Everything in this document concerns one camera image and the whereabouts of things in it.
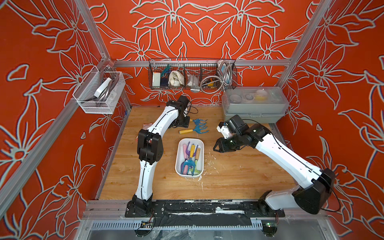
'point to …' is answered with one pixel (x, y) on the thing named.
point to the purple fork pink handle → (188, 152)
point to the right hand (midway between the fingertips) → (214, 148)
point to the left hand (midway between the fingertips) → (184, 124)
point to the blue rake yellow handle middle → (198, 129)
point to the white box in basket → (156, 79)
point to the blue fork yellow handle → (190, 162)
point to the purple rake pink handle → (185, 150)
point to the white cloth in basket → (176, 78)
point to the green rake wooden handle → (197, 156)
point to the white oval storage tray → (180, 157)
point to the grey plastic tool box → (255, 104)
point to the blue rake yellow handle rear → (197, 122)
